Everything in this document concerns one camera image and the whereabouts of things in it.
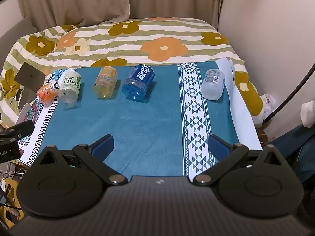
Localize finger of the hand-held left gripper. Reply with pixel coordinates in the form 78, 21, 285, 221
5, 120, 35, 138

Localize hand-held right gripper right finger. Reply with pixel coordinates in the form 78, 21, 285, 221
192, 134, 283, 186

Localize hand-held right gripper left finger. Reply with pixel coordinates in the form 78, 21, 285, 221
37, 134, 128, 185

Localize small orange print cup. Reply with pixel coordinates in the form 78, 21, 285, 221
36, 83, 59, 105

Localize white green label cup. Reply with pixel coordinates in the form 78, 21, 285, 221
58, 69, 82, 104

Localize clear white label cup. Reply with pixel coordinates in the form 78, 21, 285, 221
200, 69, 226, 101

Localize orange yellow label cup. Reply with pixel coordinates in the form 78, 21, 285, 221
92, 65, 118, 99

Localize blue plastic cup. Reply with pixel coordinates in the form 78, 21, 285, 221
122, 64, 155, 102

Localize colourful mandala mat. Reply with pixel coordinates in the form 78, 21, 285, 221
15, 69, 61, 168

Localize teal patterned cloth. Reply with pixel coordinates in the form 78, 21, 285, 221
21, 60, 262, 178

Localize dark grey laptop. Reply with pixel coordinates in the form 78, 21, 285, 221
13, 62, 46, 109

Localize yellow stool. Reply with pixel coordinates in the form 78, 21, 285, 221
0, 174, 25, 230

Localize white plastic bag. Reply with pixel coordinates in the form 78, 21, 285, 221
253, 93, 278, 126

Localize dark blue clothing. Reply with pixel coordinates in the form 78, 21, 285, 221
268, 124, 315, 186

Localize grey headboard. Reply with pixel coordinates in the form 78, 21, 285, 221
0, 17, 38, 75

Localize white tissue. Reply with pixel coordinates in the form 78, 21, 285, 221
301, 101, 315, 129

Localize floral striped blanket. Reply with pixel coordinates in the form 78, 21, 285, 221
0, 17, 265, 134

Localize beige curtain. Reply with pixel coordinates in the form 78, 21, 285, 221
15, 0, 225, 31

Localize black cable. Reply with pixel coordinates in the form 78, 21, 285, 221
264, 63, 315, 123

